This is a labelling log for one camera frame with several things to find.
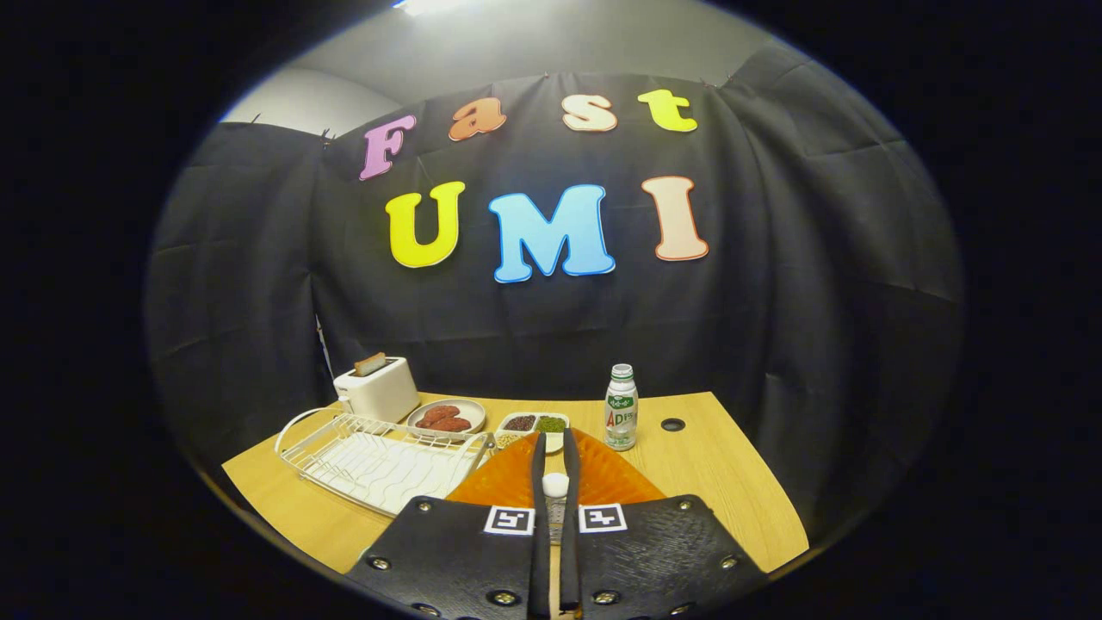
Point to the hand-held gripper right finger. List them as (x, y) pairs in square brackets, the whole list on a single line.
[(654, 560)]

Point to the dark brown beans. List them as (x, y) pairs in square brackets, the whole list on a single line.
[(520, 423)]

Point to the beige round plate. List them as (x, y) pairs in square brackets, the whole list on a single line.
[(472, 412)]

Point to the yellow soybeans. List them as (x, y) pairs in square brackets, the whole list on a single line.
[(508, 439)]

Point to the toasted bread slice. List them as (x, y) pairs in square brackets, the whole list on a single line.
[(370, 363)]

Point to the green beans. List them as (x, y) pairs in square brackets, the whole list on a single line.
[(552, 424)]

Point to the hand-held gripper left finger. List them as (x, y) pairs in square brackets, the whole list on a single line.
[(456, 560)]

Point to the black backdrop cloth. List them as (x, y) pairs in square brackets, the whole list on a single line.
[(775, 301)]

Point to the white green labelled bottle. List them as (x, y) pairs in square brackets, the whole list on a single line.
[(621, 422)]

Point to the white toaster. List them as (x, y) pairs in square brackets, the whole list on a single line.
[(383, 392)]

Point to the white sectioned tray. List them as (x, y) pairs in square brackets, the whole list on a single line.
[(529, 433)]

